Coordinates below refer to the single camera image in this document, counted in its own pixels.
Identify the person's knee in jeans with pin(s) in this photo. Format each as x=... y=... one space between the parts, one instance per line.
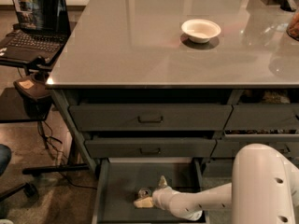
x=5 y=157

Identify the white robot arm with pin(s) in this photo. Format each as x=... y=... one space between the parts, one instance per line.
x=264 y=190

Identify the black office chair base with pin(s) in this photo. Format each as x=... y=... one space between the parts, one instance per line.
x=30 y=189

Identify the black laptop stand table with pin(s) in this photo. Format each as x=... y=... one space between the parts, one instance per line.
x=11 y=103

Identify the black open laptop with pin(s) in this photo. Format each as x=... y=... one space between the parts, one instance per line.
x=43 y=29

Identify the top right grey drawer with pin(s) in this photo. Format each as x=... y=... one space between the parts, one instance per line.
x=264 y=117

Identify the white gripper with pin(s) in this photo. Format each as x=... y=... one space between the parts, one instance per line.
x=162 y=197

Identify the middle left grey drawer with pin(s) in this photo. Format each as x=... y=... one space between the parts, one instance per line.
x=149 y=147

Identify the grey drawer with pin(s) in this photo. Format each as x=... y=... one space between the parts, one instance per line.
x=164 y=117
x=230 y=144
x=264 y=117
x=149 y=147
x=218 y=168

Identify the bottom right grey drawer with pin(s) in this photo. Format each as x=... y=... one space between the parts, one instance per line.
x=218 y=168

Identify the white paper bowl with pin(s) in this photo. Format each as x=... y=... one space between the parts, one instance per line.
x=200 y=31

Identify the open bottom left drawer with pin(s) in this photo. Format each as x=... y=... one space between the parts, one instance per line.
x=120 y=182

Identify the silver 7up soda can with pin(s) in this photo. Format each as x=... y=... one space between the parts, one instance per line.
x=144 y=193

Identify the middle right grey drawer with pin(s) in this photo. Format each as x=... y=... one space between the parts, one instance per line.
x=230 y=144

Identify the black device with sticky note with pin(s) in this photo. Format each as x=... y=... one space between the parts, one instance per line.
x=33 y=91

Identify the top left grey drawer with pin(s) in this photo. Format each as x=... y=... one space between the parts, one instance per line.
x=164 y=117

